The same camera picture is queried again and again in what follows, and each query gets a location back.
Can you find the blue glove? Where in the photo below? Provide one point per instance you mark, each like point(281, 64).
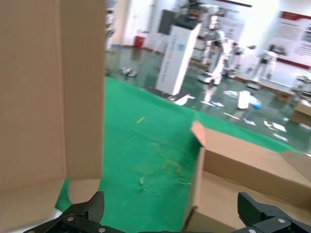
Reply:
point(256, 105)

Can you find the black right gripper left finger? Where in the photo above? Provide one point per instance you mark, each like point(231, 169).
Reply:
point(80, 216)

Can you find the small printed cardboard box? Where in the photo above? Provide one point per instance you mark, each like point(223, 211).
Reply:
point(283, 97)

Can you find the green table cloth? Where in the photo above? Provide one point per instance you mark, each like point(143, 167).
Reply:
point(145, 145)

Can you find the small yellow strip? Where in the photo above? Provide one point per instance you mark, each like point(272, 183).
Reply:
point(141, 120)

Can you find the large open cardboard box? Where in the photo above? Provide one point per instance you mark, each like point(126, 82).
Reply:
point(302, 111)

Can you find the small white humanoid robot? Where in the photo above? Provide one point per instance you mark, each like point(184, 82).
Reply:
point(109, 29)

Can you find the grey device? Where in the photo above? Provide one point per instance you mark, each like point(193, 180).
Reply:
point(128, 72)

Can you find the white paper sheet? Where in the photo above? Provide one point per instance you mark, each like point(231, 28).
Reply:
point(279, 126)

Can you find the blue white leaflet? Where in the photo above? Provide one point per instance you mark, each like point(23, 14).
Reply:
point(250, 122)

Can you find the dark screen on tripod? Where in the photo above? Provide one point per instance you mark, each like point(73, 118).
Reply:
point(166, 21)

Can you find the white wheeled robot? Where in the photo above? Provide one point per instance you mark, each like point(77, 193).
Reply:
point(235, 60)

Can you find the white tower robot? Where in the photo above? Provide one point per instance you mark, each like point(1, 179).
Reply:
point(177, 60)

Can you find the white paper bag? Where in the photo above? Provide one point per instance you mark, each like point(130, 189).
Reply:
point(243, 100)

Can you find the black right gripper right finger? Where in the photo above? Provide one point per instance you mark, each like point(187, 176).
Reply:
point(262, 216)

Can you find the red bin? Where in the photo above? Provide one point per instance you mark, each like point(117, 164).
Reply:
point(140, 41)

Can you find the long yellow strip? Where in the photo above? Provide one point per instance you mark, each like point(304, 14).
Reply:
point(232, 116)

